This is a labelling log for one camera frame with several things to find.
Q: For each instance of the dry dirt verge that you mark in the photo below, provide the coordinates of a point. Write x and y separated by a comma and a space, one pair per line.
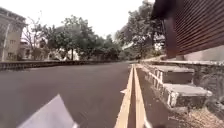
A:
200, 120

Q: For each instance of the large tree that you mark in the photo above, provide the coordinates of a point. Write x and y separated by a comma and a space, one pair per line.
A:
140, 30

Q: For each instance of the row of trees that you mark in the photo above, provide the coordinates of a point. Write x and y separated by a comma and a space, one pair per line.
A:
76, 36

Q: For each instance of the stone block stepped wall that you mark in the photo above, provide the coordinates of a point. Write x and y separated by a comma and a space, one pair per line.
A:
180, 92

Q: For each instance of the beige building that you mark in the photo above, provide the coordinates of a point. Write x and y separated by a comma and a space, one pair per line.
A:
11, 36

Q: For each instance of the robot's own part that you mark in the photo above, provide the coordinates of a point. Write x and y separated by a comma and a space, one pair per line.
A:
75, 126
147, 124

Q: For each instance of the building with dark shutter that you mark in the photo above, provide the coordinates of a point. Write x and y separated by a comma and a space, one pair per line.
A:
200, 23

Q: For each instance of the low stone kerb wall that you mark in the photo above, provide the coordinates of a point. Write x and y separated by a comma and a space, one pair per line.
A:
20, 65

